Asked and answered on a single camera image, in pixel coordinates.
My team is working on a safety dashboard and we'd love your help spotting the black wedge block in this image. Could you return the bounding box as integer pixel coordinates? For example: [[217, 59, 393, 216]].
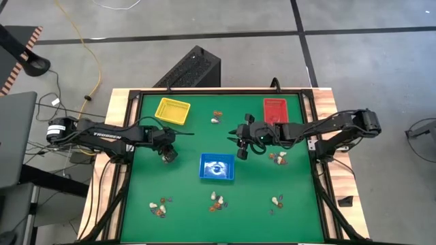
[[337, 195, 354, 208]]

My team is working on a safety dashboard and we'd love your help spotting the blue plastic basket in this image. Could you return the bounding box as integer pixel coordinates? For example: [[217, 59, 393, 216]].
[[198, 152, 236, 181]]

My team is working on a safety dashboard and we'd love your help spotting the black stand foot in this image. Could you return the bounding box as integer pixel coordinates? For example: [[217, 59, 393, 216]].
[[0, 23, 52, 78]]

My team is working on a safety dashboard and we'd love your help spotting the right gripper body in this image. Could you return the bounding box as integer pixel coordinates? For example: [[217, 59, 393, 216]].
[[236, 114, 275, 161]]

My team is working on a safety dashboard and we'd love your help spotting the yellow floor cable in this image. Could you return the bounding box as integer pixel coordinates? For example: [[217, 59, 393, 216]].
[[54, 0, 103, 120]]

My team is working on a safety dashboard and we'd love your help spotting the yellow plastic basket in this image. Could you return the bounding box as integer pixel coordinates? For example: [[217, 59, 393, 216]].
[[154, 97, 191, 126]]

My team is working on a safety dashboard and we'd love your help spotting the red plastic basket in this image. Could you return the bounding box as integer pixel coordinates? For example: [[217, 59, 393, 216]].
[[262, 97, 290, 126]]

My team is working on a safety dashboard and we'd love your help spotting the black desk leg bar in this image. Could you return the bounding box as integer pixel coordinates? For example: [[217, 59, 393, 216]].
[[18, 164, 90, 198]]

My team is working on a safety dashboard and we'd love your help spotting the green table mat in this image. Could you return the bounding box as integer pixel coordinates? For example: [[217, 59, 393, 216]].
[[119, 93, 326, 243]]

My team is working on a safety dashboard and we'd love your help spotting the white floor cable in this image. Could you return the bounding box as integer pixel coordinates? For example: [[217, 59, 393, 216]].
[[91, 0, 142, 11]]

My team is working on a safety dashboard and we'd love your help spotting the black floor cable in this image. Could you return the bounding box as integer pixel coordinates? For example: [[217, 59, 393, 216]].
[[35, 69, 107, 123]]

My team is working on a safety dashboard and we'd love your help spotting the hazard-striped floor mat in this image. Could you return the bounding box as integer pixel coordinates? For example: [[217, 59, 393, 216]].
[[0, 26, 44, 97]]

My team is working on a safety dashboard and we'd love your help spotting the grey side desk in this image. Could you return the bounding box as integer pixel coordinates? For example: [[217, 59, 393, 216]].
[[0, 91, 38, 190]]

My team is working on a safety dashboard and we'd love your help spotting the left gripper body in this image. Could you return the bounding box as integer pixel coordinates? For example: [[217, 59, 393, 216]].
[[151, 126, 177, 148]]

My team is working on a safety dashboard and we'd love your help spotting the black computer tower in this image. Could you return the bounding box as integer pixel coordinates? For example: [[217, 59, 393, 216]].
[[153, 45, 222, 88]]

